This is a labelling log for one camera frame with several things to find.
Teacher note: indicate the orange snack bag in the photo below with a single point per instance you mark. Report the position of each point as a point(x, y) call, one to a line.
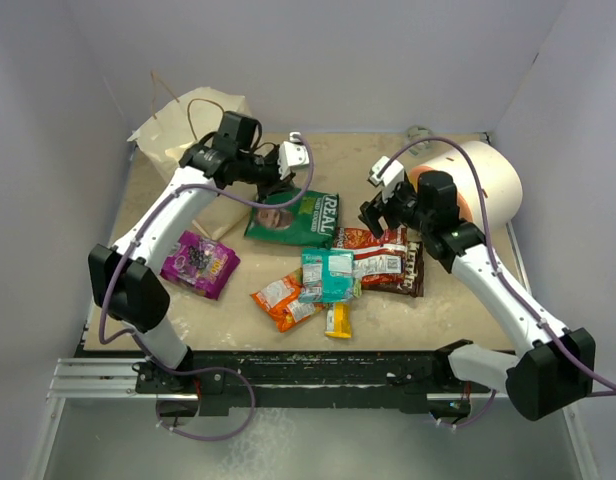
point(280, 301)

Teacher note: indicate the teal snack packet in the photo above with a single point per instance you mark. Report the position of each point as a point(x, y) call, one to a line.
point(328, 276)

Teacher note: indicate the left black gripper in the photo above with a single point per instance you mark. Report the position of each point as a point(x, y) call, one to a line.
point(276, 184)

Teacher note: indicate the aluminium frame rail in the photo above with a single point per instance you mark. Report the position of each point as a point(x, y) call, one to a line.
point(96, 426)

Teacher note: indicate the large cylindrical drum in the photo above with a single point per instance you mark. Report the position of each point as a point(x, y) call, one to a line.
point(500, 184)

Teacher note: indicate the small tape roll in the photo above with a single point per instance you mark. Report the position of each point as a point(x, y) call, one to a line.
point(417, 137)

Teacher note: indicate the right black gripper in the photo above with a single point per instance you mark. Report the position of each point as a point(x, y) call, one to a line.
point(371, 210)

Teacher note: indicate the brown m&m's bag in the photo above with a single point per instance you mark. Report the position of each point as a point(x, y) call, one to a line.
point(412, 283)

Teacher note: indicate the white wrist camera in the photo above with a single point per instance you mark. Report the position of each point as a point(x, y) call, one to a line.
point(386, 174)
point(292, 156)

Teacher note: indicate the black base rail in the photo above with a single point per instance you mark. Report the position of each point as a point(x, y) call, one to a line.
point(214, 382)

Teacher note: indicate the yellow snack bar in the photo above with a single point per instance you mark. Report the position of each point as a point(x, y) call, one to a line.
point(338, 322)

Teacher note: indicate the brown paper bag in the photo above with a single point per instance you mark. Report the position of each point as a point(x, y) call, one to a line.
point(182, 122)

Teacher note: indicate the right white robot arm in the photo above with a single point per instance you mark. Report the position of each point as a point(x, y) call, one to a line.
point(547, 369)

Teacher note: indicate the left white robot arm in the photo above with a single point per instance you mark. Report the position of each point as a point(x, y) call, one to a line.
point(125, 276)

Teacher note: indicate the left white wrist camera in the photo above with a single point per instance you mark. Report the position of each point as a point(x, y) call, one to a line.
point(292, 156)

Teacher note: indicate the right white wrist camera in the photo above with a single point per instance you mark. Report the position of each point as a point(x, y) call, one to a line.
point(386, 174)

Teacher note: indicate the purple candy bag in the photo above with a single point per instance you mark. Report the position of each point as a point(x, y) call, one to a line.
point(200, 265)

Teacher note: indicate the red doritos bag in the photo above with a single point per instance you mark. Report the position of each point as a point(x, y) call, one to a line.
point(379, 263)

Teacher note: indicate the green chips bag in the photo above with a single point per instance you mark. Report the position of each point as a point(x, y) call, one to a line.
point(310, 222)

